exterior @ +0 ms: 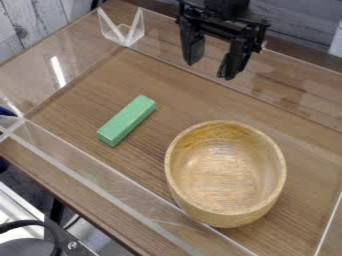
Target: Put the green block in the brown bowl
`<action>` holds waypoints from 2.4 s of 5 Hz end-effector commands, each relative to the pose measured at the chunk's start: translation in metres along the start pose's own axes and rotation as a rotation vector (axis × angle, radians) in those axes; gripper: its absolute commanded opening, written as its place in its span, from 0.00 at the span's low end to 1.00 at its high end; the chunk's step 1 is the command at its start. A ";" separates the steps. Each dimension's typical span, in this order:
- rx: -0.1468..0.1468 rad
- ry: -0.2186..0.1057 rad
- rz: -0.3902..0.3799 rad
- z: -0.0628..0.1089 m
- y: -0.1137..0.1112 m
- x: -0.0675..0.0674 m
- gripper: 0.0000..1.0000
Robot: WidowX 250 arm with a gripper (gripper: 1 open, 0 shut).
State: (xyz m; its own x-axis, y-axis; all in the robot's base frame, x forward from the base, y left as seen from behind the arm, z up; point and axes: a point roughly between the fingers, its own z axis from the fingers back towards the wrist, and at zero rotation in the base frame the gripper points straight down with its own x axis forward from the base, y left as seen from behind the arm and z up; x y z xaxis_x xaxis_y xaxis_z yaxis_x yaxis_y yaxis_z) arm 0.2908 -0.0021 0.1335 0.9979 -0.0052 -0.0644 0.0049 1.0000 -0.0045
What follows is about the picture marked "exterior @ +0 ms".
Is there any clear acrylic corner bracket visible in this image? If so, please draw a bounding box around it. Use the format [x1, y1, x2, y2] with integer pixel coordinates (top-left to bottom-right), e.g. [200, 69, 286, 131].
[97, 8, 144, 47]

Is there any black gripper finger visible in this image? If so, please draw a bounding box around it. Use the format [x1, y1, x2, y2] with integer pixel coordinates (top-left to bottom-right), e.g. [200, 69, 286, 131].
[216, 37, 251, 80]
[179, 17, 204, 65]

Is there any black cable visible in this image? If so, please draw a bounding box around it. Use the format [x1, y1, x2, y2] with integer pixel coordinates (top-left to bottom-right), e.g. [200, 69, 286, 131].
[0, 219, 61, 256]

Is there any blue object at left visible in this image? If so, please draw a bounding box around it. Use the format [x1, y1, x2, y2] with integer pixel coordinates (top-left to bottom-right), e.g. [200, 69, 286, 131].
[0, 106, 17, 117]

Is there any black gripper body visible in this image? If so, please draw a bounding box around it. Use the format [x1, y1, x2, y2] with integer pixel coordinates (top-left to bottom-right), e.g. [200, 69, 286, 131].
[176, 0, 271, 53]

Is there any green rectangular block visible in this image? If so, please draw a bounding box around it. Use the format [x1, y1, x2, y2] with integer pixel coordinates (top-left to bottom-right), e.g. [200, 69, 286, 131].
[96, 95, 156, 147]

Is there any brown wooden bowl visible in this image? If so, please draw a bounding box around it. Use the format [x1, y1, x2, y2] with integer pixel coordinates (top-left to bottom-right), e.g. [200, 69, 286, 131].
[164, 120, 287, 228]

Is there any clear acrylic tray enclosure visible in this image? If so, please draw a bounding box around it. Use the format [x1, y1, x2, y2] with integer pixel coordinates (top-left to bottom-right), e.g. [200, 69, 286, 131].
[0, 1, 342, 256]

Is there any white object at right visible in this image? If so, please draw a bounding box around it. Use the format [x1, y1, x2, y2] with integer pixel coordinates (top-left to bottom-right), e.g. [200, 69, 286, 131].
[328, 27, 342, 57]

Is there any black metal bracket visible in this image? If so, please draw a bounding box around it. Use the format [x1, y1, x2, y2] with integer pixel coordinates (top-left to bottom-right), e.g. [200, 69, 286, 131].
[44, 217, 99, 256]

